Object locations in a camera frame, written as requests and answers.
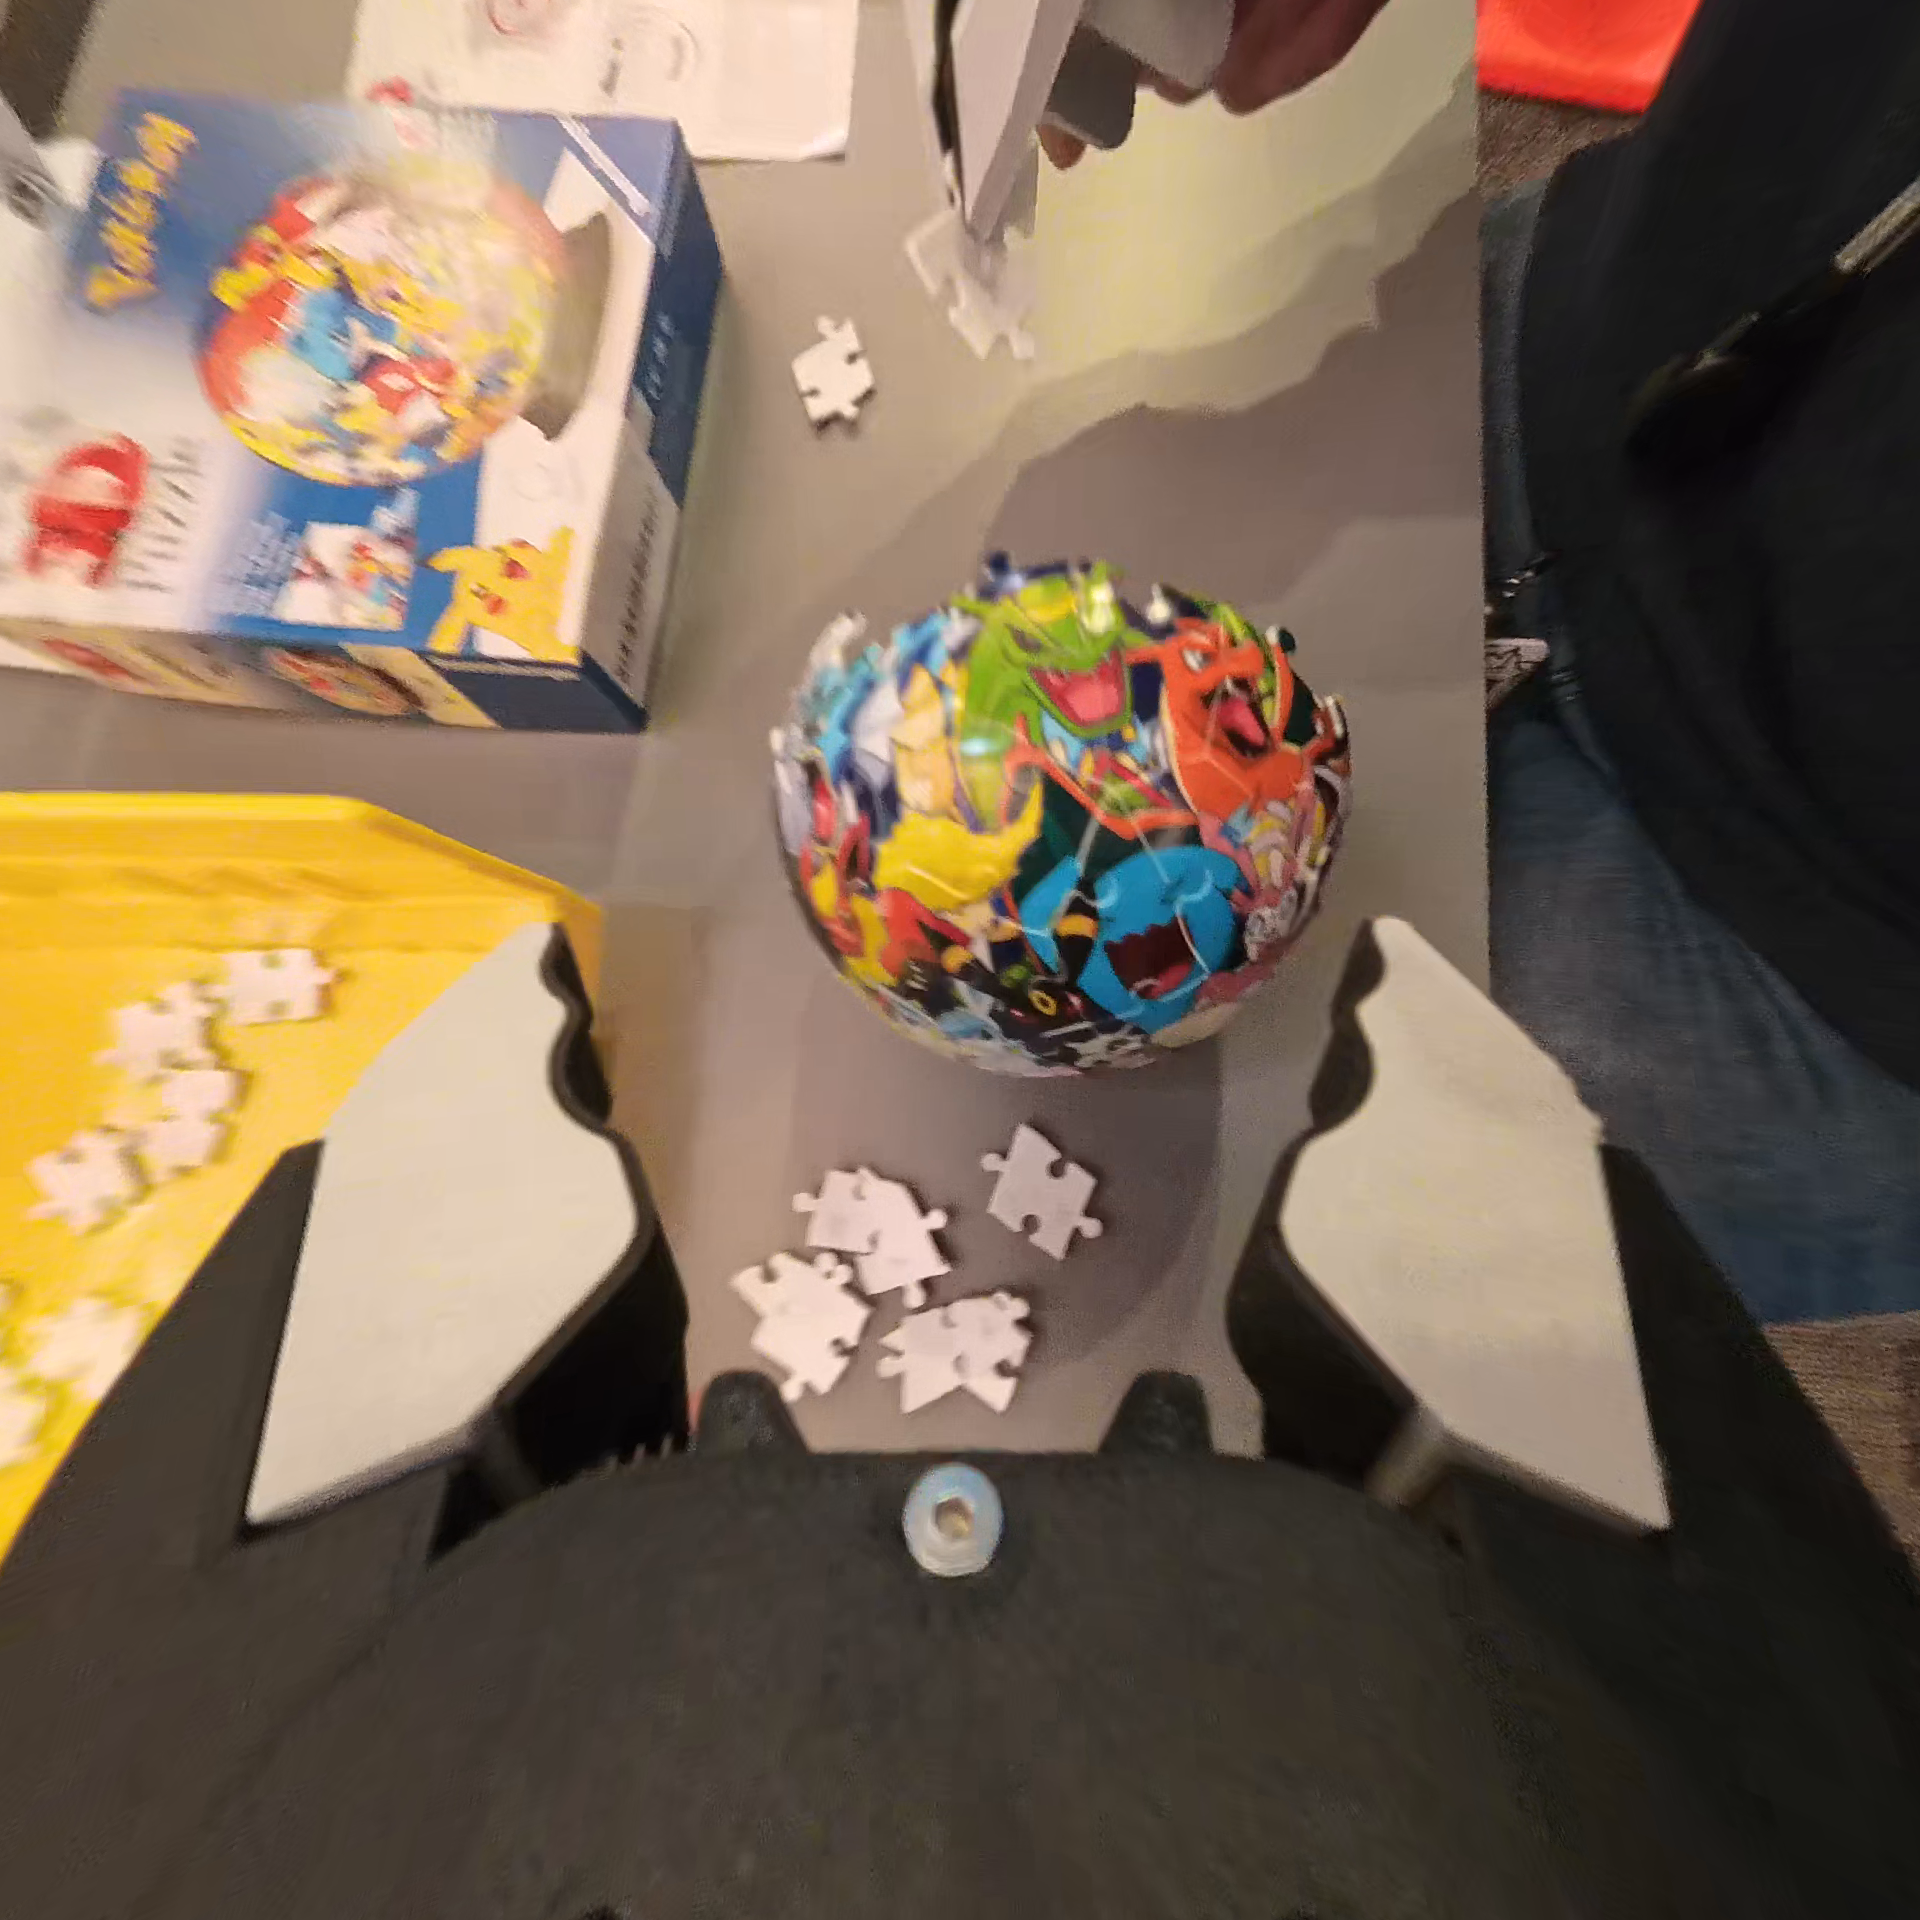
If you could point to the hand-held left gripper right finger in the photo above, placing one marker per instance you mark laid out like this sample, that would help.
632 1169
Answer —
1470 1243

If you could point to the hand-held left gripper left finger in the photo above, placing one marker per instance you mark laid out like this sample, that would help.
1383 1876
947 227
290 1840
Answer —
434 1275

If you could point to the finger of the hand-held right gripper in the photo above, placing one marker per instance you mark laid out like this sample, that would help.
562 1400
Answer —
922 90
1013 105

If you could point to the single white puzzle piece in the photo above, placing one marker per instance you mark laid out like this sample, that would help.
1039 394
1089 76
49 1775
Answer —
975 292
832 375

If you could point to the colourful puzzle ball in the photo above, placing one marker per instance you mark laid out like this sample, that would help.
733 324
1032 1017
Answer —
1050 840

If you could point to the scattered white puzzle pieces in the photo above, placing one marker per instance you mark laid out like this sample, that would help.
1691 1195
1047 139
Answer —
150 1036

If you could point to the cluster of white puzzle pieces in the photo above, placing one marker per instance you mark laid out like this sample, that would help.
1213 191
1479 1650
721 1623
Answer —
809 1319

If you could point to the blue puzzle box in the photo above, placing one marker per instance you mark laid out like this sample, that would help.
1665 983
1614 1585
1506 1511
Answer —
375 375

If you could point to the white paper sheet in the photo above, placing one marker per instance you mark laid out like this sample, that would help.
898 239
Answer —
721 76

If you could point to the yellow plastic tray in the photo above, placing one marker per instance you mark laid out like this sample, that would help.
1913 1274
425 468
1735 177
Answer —
301 869

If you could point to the orange red object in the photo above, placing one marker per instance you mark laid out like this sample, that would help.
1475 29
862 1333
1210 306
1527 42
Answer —
1575 52

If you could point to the white printed key tag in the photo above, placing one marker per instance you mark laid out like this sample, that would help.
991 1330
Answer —
1512 663

